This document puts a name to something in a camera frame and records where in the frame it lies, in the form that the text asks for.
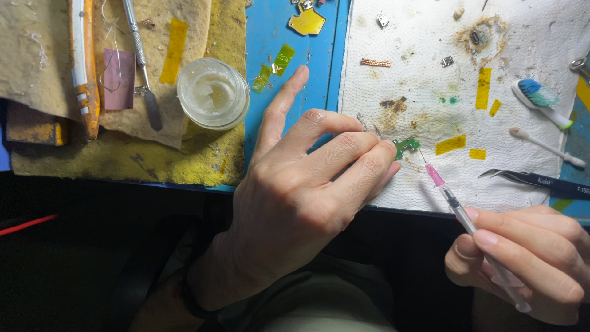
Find long yellow tape strip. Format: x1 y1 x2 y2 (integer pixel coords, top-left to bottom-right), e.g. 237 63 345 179
475 67 492 111

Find wide yellow tape piece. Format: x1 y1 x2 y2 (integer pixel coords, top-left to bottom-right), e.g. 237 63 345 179
435 135 467 156

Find glass jar of flux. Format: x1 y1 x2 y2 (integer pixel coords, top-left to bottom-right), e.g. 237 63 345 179
176 57 250 131

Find orange handled tool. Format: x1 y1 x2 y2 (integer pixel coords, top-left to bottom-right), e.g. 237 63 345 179
69 0 101 141

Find black strap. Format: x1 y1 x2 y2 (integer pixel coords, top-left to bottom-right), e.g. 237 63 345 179
108 214 208 332

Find person's right hand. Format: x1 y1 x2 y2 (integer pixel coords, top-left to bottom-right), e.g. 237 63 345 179
444 205 590 326

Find yellow tape strip on cloth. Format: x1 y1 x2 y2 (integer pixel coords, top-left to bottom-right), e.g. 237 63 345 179
159 17 189 85

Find white paper towel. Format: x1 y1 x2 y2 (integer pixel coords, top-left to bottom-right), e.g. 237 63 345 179
338 0 590 215

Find worn orange block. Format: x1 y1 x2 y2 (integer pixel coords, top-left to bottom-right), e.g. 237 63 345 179
6 101 70 147

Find silver metal tool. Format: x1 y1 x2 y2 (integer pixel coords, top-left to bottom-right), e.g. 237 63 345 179
568 56 590 84

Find green yellow tape strip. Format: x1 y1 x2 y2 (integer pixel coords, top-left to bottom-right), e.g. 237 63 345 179
251 44 296 94

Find clear syringe with pink needle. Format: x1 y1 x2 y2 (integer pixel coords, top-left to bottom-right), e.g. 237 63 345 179
419 148 532 314

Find black wristband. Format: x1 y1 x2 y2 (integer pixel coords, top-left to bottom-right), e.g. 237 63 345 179
177 265 219 321

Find metal spudger tool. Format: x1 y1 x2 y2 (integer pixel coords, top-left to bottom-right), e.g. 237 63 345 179
122 0 163 132

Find small green circuit board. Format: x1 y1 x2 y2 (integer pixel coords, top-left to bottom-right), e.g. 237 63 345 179
393 137 421 161

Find tan heat cloth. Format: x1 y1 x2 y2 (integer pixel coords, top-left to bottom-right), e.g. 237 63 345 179
0 0 214 151

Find red cable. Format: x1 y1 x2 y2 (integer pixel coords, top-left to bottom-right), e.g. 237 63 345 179
0 213 59 237

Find mauve rectangular pad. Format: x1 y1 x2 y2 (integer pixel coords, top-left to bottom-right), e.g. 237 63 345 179
102 48 136 111

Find person's left hand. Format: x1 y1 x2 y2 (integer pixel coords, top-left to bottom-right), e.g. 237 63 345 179
198 65 403 302

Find thin bare wire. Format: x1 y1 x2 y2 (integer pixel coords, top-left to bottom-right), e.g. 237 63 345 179
98 0 123 93

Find yellow taped circuit board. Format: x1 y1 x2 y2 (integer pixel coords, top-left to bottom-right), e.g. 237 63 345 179
288 0 327 37

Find person's grey shirt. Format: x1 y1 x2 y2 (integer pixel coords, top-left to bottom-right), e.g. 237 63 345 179
217 256 402 332

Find yellow tape at mat edge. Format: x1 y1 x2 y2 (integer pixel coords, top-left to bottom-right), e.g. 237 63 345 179
576 75 590 111

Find white toothbrush with blue bristles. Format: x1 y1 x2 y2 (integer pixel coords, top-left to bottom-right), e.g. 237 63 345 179
511 78 575 130

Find yellow sponge mat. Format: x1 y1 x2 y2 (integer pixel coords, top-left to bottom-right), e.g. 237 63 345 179
10 0 248 188

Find black tweezers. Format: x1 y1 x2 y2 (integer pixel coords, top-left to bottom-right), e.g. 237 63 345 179
478 168 590 201

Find white cotton swab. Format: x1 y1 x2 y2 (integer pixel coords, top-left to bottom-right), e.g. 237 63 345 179
509 127 587 168

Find blue work mat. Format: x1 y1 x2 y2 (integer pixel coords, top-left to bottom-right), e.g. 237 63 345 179
217 0 590 227

